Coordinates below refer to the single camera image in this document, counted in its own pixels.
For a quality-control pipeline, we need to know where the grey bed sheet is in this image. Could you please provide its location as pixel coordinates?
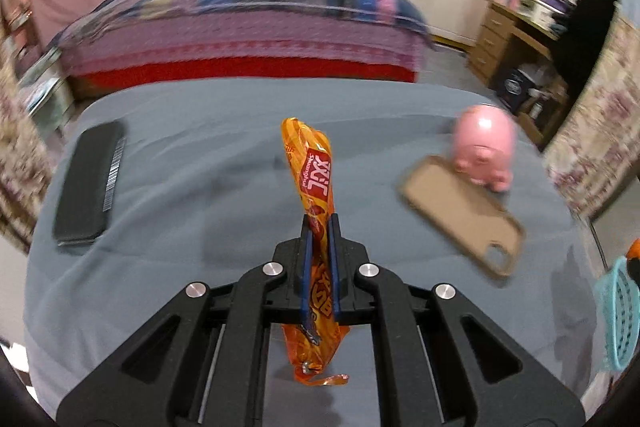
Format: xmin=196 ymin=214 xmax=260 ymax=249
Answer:
xmin=24 ymin=78 xmax=602 ymax=413

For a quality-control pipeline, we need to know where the small orange ball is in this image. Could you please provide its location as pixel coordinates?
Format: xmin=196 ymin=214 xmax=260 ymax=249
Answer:
xmin=626 ymin=239 xmax=640 ymax=275

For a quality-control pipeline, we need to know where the wooden desk with drawers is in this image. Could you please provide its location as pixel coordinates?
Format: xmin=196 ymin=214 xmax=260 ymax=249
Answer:
xmin=468 ymin=0 xmax=568 ymax=150

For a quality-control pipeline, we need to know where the brown phone case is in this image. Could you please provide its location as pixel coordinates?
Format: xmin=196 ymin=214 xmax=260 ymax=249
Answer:
xmin=398 ymin=156 xmax=526 ymax=279

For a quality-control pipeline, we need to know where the floral beige curtain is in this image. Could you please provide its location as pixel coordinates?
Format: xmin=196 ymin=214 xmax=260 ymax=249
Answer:
xmin=544 ymin=15 xmax=639 ymax=218

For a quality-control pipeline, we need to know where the black box under desk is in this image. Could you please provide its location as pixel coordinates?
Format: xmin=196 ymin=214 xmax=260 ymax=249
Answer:
xmin=496 ymin=69 xmax=535 ymax=115

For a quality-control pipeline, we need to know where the pink piggy bank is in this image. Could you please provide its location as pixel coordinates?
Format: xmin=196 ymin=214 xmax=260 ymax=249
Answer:
xmin=452 ymin=104 xmax=515 ymax=193

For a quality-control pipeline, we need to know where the bed with purple cover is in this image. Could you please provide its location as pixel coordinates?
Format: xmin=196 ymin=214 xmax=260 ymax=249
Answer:
xmin=29 ymin=0 xmax=432 ymax=98

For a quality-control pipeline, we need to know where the orange snack wrapper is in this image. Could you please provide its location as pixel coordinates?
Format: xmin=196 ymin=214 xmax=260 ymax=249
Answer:
xmin=281 ymin=117 xmax=349 ymax=387

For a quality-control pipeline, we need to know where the light blue plastic basket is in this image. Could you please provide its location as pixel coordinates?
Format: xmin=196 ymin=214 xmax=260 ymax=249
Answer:
xmin=594 ymin=257 xmax=639 ymax=373

